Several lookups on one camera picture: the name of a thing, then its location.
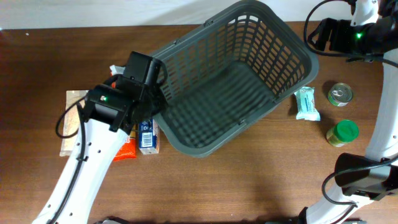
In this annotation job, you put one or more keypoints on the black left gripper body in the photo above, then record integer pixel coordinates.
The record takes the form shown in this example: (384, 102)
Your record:
(157, 101)

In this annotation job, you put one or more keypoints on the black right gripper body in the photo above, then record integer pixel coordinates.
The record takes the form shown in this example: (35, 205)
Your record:
(357, 40)

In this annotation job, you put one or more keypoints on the blue cardboard food box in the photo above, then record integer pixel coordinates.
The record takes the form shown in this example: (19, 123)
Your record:
(149, 141)

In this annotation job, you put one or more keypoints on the grey plastic mesh basket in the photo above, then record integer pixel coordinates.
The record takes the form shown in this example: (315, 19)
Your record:
(227, 74)

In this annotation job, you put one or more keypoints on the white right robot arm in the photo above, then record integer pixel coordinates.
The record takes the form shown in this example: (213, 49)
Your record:
(365, 170)

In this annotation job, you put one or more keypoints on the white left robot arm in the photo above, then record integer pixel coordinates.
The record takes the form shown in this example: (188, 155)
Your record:
(94, 150)

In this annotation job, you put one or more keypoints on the green white tissue pack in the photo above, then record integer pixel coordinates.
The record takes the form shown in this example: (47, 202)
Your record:
(306, 104)

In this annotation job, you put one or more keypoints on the orange spaghetti packet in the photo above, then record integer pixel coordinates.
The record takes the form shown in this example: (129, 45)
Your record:
(128, 150)

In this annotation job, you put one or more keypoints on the clear bag of rice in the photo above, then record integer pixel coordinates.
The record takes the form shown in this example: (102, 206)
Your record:
(71, 121)

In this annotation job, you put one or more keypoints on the tin can with pull tab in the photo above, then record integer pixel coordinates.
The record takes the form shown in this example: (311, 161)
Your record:
(340, 94)

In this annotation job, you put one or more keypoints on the green lid glass jar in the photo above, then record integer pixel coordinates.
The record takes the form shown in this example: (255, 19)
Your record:
(344, 132)

